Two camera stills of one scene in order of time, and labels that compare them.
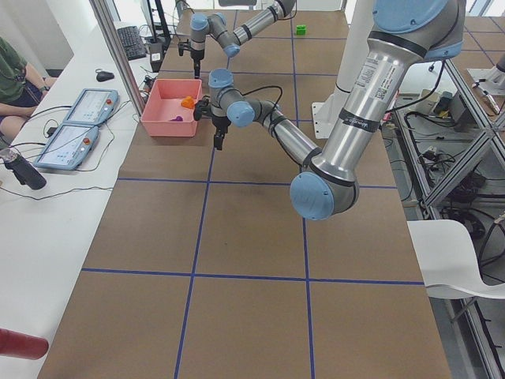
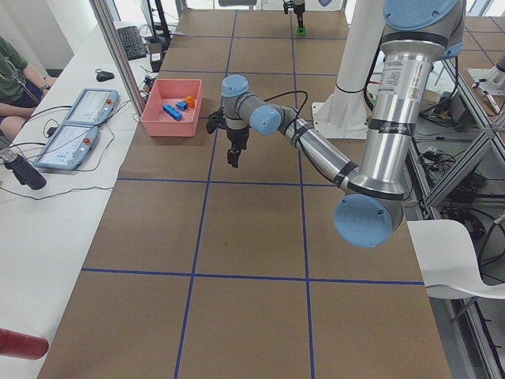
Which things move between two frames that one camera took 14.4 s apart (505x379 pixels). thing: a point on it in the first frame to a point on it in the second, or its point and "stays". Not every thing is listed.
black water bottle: x=24 y=170 stays
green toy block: x=301 y=29 stays
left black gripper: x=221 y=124 to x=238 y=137
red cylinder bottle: x=16 y=344 stays
